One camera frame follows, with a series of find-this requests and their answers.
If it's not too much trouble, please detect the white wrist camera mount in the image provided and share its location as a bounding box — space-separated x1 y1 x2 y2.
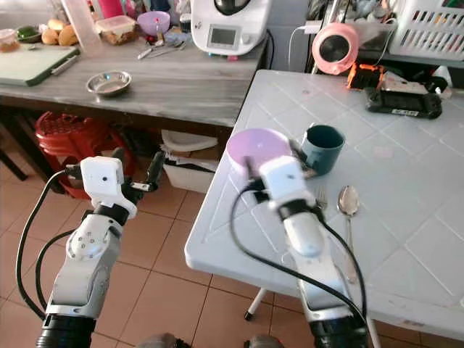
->
80 156 137 218
257 154 309 211

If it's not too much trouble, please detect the clear tub with food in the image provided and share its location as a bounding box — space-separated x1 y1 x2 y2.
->
0 28 21 53

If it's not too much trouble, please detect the white plastic basket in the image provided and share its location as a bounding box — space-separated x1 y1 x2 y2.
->
388 0 464 60

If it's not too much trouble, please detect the green cutting board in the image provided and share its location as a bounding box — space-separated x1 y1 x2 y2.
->
0 45 80 88

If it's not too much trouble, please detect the white table leg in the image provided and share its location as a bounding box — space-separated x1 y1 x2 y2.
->
245 288 269 321

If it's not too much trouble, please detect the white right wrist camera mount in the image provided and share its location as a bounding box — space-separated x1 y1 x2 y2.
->
257 154 309 211

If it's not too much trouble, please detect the metal utensil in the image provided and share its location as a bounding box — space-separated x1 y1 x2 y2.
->
136 45 164 60

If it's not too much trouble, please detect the steel spoon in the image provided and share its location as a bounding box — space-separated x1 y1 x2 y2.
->
336 185 361 283

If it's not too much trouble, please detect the clear food container with lid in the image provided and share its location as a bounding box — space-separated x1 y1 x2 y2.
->
96 15 138 46

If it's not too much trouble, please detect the pink round appliance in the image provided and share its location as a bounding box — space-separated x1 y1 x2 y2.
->
311 22 361 76

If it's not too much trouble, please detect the teal ceramic mug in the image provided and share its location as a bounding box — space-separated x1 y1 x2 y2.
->
301 124 346 176

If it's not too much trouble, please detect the white charger with cable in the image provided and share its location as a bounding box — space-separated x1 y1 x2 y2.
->
286 22 323 70

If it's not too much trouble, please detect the black flat device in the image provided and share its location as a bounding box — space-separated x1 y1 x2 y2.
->
365 71 449 120

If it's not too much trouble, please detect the small purple bowl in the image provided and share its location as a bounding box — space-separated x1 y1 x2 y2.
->
137 11 172 37

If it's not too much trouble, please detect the pink bottle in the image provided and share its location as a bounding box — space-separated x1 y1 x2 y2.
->
96 0 124 19

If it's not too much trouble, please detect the white kitchen appliance with display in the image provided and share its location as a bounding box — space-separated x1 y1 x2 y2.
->
191 0 269 57

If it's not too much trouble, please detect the grey robot right leg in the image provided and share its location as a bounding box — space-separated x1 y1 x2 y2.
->
243 335 287 348

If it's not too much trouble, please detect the red plastic stool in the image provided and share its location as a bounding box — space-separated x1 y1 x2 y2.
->
35 111 117 200

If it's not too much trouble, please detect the green bowl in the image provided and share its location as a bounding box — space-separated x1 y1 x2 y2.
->
16 25 43 43

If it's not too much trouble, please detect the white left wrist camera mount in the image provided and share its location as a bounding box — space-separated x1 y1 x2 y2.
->
80 156 137 218

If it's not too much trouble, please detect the white plastic bin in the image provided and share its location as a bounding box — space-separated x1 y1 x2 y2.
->
159 129 218 194

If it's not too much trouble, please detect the orange and black device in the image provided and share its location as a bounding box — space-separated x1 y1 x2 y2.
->
347 63 386 91

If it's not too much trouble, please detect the clear plastic pitcher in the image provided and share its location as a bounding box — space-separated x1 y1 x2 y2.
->
59 0 106 55

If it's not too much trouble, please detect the small steel bowl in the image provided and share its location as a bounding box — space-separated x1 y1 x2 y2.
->
86 70 133 98

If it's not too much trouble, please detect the steel fork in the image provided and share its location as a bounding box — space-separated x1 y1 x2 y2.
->
314 185 331 215

